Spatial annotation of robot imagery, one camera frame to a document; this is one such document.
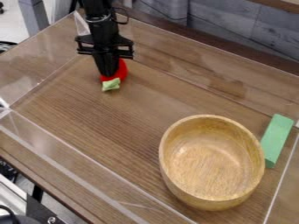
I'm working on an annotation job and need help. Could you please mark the red plush strawberry green leaf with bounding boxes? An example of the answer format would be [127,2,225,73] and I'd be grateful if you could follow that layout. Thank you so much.
[99,59,129,92]

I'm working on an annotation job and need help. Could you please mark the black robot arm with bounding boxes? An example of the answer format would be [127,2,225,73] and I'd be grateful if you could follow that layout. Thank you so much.
[75,0,135,78]

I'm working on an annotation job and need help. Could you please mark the wooden bowl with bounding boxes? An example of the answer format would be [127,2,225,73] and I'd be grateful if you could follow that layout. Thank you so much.
[159,115,266,211]

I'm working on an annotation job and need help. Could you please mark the clear acrylic tray walls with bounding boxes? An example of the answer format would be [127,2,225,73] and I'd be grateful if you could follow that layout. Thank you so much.
[0,17,299,224]

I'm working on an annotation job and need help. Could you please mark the clear acrylic corner bracket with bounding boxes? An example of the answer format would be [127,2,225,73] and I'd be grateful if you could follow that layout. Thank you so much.
[74,10,90,36]

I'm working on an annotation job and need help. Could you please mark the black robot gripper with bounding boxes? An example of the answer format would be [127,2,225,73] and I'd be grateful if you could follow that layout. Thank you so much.
[75,35,135,76]

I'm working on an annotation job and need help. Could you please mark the green rectangular block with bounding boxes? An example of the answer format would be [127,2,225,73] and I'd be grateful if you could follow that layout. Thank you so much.
[261,114,295,168]

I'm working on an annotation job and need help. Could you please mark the black cable bottom left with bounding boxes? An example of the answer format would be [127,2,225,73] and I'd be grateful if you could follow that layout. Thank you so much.
[0,204,24,224]

